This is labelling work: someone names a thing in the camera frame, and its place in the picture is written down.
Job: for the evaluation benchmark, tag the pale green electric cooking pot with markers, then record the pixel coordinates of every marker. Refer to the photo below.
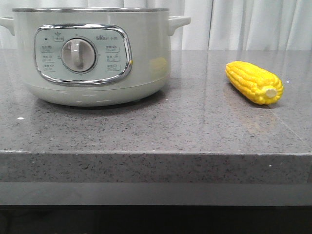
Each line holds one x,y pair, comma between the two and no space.
132,45

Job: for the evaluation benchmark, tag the white pleated curtain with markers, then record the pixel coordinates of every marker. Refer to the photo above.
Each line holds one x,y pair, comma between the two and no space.
217,24

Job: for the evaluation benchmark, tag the yellow plastic corn cob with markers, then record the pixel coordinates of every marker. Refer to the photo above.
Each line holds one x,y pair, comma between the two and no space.
256,84

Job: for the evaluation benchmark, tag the beige pot control knob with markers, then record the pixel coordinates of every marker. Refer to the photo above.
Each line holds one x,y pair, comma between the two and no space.
78,55

